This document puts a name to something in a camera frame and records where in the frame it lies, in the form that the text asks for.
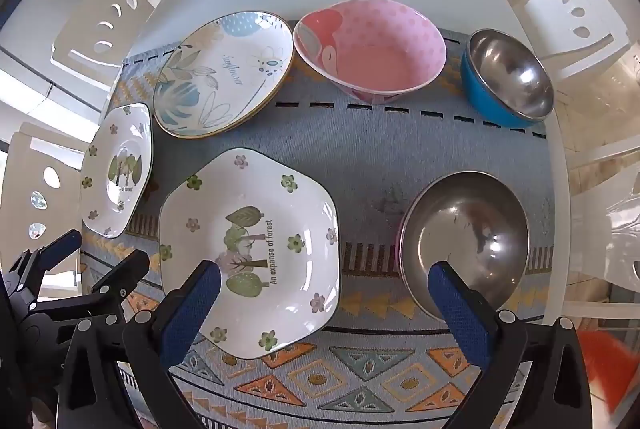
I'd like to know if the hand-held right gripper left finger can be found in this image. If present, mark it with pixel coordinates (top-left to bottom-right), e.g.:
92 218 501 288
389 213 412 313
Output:
56 260 223 429

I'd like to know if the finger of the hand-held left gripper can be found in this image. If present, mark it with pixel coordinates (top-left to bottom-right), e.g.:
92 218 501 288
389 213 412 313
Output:
2 229 83 305
30 250 151 345

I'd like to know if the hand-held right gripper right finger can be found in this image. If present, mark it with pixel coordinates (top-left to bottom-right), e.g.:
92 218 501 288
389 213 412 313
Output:
427 260 608 429

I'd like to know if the pink steel bowl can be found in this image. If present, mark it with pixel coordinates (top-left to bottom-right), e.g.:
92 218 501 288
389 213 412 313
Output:
397 172 531 322

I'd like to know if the small hexagonal tree-print plate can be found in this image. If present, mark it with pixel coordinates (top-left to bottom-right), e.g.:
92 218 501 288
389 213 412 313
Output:
80 103 153 239

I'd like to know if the large hexagonal tree-print plate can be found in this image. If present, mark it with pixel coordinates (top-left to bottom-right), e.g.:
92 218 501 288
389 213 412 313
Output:
158 148 342 361

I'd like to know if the round blue floral plate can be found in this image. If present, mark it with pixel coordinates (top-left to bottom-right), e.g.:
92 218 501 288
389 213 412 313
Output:
152 10 296 141

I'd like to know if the blue steel bowl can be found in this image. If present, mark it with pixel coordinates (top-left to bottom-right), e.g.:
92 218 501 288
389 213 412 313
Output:
460 28 556 128

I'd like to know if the pink dotted plastic bowl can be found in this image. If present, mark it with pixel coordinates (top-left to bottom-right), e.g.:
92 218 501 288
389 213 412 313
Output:
292 0 447 105

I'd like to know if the white dining chair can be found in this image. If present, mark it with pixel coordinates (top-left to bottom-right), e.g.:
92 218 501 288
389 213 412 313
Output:
51 0 166 77
0 123 87 300
562 129 640 325
510 0 632 82

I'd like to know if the orange object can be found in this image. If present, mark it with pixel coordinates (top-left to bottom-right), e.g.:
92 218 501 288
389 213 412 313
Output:
582 329 638 415

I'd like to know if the grey patterned table mat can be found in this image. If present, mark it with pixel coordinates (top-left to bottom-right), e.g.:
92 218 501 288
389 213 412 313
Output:
80 26 556 429

